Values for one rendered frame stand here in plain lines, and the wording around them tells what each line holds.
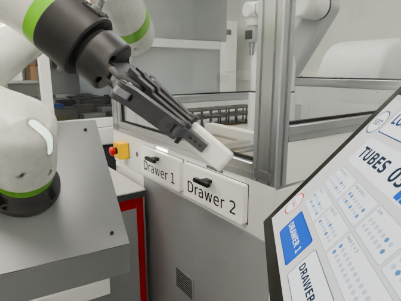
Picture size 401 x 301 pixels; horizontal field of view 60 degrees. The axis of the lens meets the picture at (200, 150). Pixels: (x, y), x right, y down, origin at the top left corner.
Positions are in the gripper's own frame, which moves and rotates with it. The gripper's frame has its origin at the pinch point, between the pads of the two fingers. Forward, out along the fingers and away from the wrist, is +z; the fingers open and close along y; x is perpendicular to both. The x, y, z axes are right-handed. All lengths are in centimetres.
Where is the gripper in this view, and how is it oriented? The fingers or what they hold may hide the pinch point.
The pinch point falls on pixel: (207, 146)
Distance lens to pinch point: 47.8
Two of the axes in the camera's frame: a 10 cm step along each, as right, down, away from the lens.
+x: -6.2, 7.2, 3.1
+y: 1.8, -2.6, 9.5
